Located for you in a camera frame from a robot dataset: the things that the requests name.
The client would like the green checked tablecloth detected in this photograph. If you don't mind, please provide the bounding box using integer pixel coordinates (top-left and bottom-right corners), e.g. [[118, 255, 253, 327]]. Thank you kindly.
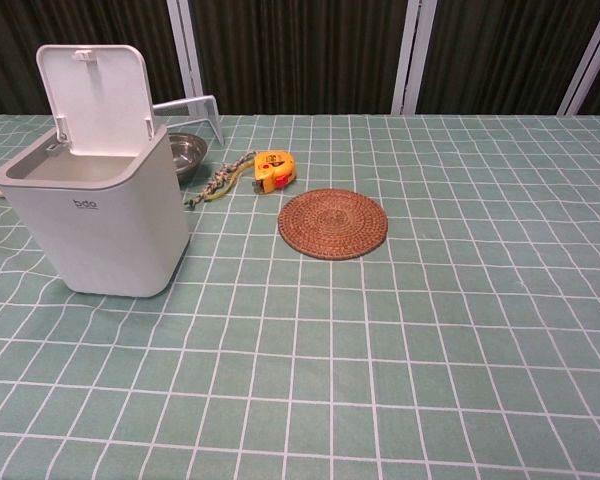
[[0, 113, 600, 480]]

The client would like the stainless steel bowl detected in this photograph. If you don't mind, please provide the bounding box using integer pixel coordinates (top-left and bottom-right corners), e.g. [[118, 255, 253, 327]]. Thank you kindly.
[[167, 132, 210, 186]]

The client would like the dark ribbed curtain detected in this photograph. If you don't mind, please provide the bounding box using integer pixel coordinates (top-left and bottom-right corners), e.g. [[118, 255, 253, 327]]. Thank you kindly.
[[0, 0, 600, 117]]

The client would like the braided rope toy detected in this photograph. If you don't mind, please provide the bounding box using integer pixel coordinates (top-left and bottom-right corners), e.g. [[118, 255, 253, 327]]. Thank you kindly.
[[184, 149, 258, 210]]

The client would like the white plastic bin lid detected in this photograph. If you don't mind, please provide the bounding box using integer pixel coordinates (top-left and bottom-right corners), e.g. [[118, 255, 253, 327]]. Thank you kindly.
[[35, 44, 154, 157]]

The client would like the yellow tape measure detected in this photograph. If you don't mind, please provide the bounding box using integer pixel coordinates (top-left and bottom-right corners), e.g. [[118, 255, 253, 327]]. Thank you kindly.
[[251, 150, 299, 193]]

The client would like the white metal shelf rack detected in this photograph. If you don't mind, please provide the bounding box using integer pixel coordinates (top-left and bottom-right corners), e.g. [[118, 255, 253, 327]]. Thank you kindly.
[[150, 94, 226, 147]]

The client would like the round woven rattan coaster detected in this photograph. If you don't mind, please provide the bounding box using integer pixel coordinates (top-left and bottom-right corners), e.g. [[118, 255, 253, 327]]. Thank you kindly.
[[277, 189, 389, 260]]

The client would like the white folding screen frame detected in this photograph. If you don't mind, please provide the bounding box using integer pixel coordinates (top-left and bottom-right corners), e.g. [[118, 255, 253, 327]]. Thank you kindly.
[[558, 0, 600, 116], [391, 0, 434, 116], [165, 0, 205, 103]]

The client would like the white trash bin lid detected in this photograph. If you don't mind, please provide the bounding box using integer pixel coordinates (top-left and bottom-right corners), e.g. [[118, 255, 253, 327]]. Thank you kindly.
[[0, 130, 191, 299]]

